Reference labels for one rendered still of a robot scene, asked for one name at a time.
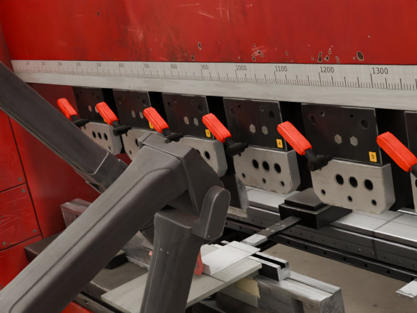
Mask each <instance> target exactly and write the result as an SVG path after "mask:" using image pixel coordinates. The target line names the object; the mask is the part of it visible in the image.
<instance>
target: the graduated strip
mask: <svg viewBox="0 0 417 313"><path fill-rule="evenodd" d="M11 63H12V67H13V70H14V71H21V72H36V73H63V74H77V75H104V76H131V77H145V78H172V79H199V80H213V81H240V82H254V83H281V84H308V85H322V86H349V87H363V88H390V89H417V66H392V65H304V64H259V63H171V62H126V61H37V60H11Z"/></svg>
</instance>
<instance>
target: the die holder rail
mask: <svg viewBox="0 0 417 313"><path fill-rule="evenodd" d="M91 204H92V203H91V202H88V201H85V200H82V199H79V198H77V199H74V200H72V201H71V202H66V203H64V204H62V205H60V206H61V211H62V213H63V218H64V221H65V225H66V228H67V227H68V226H69V225H70V224H71V223H72V222H73V221H74V220H75V219H76V218H77V217H78V216H79V215H81V214H82V213H83V212H84V211H85V210H86V209H87V208H88V207H89V206H90V205H91ZM144 239H146V238H145V237H144V236H143V235H142V234H141V232H140V231H138V232H137V233H136V234H135V236H134V237H133V238H132V239H131V240H130V241H129V242H128V243H127V244H126V245H125V246H124V247H123V248H122V249H121V250H122V251H124V252H125V254H126V257H127V261H129V262H132V263H134V264H136V265H138V266H140V267H143V268H145V269H148V270H149V267H150V261H151V256H150V255H149V253H150V251H151V250H149V249H144V248H143V246H142V245H141V243H142V242H143V241H144Z"/></svg>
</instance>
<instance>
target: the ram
mask: <svg viewBox="0 0 417 313"><path fill-rule="evenodd" d="M0 21H1V25H2V30H3V32H4V37H5V39H6V44H7V48H8V51H9V55H10V58H11V60H37V61H126V62H171V63H259V64H304V65H392V66H417V0H0ZM14 73H15V74H16V75H17V76H18V77H19V78H20V79H22V80H23V81H24V82H28V83H45V84H61V85H70V86H87V87H95V88H112V89H129V90H137V91H154V92H163V93H179V94H196V95H205V96H222V97H231V98H247V99H264V100H273V101H290V102H306V103H315V104H332V105H340V106H357V107H374V108H382V109H399V110H408V111H417V89H390V88H363V87H349V86H322V85H308V84H281V83H254V82H240V81H213V80H199V79H172V78H145V77H131V76H104V75H77V74H63V73H36V72H21V71H14Z"/></svg>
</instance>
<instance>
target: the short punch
mask: <svg viewBox="0 0 417 313"><path fill-rule="evenodd" d="M219 179H220V180H221V181H222V182H223V185H224V189H227V190H229V192H230V196H231V199H230V205H229V208H228V213H230V214H234V215H238V216H241V217H245V218H248V215H247V211H246V209H247V208H248V207H249V201H248V195H247V191H246V186H245V185H243V183H242V182H241V181H240V179H239V178H238V177H237V175H236V173H235V174H233V175H230V176H225V175H223V176H221V177H219Z"/></svg>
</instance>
